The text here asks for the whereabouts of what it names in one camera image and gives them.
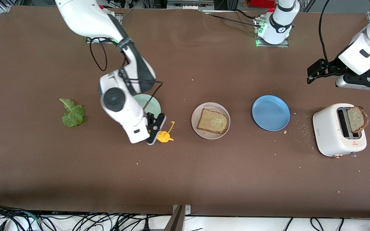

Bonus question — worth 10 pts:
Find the yellow squeeze bottle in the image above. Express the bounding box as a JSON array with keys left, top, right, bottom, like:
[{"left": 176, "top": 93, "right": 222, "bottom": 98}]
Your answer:
[{"left": 157, "top": 121, "right": 175, "bottom": 143}]

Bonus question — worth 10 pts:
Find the beige plate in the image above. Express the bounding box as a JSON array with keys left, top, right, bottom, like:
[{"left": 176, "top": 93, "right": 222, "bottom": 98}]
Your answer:
[{"left": 191, "top": 102, "right": 231, "bottom": 140}]

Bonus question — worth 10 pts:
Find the brown bread slice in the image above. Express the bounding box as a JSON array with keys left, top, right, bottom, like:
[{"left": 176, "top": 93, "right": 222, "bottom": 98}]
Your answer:
[
  {"left": 347, "top": 106, "right": 369, "bottom": 134},
  {"left": 197, "top": 108, "right": 229, "bottom": 134}
]

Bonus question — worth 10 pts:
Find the green lettuce leaf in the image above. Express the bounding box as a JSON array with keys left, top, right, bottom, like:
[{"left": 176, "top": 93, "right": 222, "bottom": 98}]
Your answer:
[{"left": 59, "top": 98, "right": 85, "bottom": 128}]

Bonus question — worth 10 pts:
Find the light green plate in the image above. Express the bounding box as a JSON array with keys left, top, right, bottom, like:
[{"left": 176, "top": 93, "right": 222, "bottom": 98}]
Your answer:
[{"left": 133, "top": 94, "right": 161, "bottom": 124}]

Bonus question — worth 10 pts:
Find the blue plate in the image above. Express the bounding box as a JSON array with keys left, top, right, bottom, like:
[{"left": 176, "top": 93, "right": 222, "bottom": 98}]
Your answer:
[{"left": 252, "top": 95, "right": 290, "bottom": 132}]

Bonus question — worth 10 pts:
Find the white toaster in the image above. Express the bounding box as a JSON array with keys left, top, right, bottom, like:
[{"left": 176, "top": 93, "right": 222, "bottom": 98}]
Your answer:
[{"left": 313, "top": 103, "right": 367, "bottom": 158}]

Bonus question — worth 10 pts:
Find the red box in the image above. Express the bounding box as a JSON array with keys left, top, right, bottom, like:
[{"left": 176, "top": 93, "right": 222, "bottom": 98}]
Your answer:
[{"left": 250, "top": 0, "right": 276, "bottom": 9}]

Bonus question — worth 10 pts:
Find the grey metal equipment box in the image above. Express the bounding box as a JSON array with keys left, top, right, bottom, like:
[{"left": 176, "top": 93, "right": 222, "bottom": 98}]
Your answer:
[{"left": 167, "top": 0, "right": 215, "bottom": 10}]

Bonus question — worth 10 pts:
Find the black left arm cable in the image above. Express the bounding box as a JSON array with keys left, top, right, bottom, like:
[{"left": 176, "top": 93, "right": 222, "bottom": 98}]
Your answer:
[{"left": 319, "top": 0, "right": 331, "bottom": 66}]

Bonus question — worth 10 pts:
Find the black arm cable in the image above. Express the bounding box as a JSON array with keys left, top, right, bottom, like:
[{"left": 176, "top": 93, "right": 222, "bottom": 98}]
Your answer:
[
  {"left": 319, "top": 0, "right": 331, "bottom": 66},
  {"left": 90, "top": 37, "right": 163, "bottom": 109}
]

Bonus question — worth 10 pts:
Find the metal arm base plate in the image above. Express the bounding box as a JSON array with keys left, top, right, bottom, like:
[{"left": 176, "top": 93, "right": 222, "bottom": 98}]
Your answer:
[
  {"left": 85, "top": 12, "right": 123, "bottom": 44},
  {"left": 253, "top": 17, "right": 290, "bottom": 48}
]

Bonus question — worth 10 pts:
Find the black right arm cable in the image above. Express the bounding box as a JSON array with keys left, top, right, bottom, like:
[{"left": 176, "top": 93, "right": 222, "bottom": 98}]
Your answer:
[{"left": 90, "top": 37, "right": 163, "bottom": 109}]

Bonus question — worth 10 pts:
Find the silver table edge bracket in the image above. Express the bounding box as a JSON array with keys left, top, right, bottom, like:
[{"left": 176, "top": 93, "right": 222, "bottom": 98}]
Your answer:
[{"left": 172, "top": 204, "right": 191, "bottom": 216}]

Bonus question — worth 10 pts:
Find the black base cable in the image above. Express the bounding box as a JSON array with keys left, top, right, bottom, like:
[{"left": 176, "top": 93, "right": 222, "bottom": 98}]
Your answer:
[{"left": 208, "top": 13, "right": 258, "bottom": 28}]

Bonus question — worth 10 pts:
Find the dark grey metal post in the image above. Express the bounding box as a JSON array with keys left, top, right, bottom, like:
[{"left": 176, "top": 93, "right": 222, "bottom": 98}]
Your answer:
[{"left": 163, "top": 205, "right": 185, "bottom": 231}]

